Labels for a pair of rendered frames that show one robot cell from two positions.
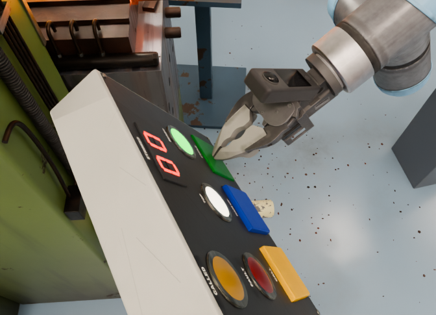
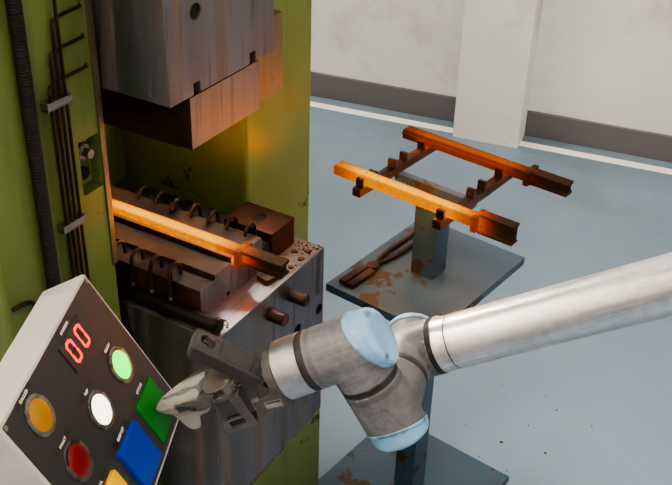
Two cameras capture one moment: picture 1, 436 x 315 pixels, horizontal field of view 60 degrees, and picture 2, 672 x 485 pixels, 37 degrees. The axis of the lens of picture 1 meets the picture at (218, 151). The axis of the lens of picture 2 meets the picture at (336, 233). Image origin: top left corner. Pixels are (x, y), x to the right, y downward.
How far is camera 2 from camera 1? 1.14 m
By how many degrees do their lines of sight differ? 35
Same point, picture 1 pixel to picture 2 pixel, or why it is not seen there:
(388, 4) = (331, 324)
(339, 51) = (278, 348)
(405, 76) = (363, 416)
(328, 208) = not seen: outside the picture
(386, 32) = (316, 346)
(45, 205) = not seen: hidden behind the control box
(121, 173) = (38, 333)
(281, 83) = (214, 350)
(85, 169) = (26, 328)
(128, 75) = (185, 332)
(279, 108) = (218, 380)
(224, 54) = (489, 439)
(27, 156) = not seen: hidden behind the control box
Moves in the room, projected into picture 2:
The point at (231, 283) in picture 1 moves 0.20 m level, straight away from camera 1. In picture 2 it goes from (38, 415) to (162, 346)
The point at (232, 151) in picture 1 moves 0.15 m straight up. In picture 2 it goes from (167, 403) to (161, 323)
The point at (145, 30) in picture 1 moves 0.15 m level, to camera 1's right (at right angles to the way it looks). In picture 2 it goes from (239, 298) to (302, 326)
